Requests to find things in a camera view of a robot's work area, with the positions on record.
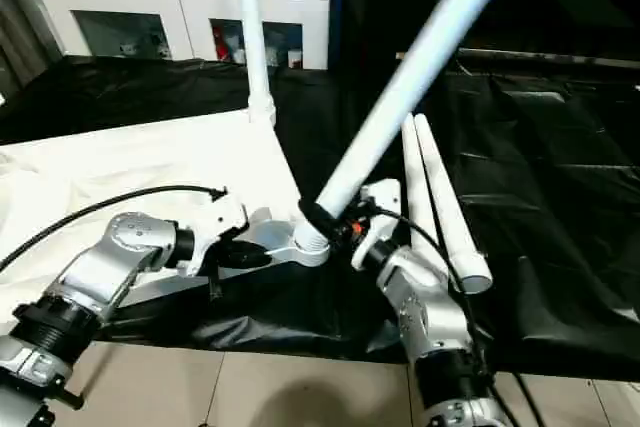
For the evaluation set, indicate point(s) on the white plastic table top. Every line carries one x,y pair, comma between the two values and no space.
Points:
120,177

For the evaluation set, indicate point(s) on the white plastic table leg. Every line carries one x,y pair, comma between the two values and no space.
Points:
410,77
254,27
450,217
418,187

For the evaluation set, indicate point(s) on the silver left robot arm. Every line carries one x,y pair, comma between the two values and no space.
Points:
100,277

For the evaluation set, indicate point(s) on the red bottle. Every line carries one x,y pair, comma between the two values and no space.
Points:
220,45

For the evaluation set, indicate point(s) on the black table mat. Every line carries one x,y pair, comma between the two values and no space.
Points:
560,207

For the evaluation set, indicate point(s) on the silver metal rod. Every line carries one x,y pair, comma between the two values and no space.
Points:
550,55

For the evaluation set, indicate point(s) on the grey curtain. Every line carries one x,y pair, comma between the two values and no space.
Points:
20,7

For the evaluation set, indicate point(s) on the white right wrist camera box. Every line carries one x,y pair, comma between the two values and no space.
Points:
378,217

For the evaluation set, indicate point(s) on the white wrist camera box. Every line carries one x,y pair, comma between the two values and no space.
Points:
378,217
220,222

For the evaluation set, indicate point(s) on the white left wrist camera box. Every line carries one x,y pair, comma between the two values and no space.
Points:
220,222

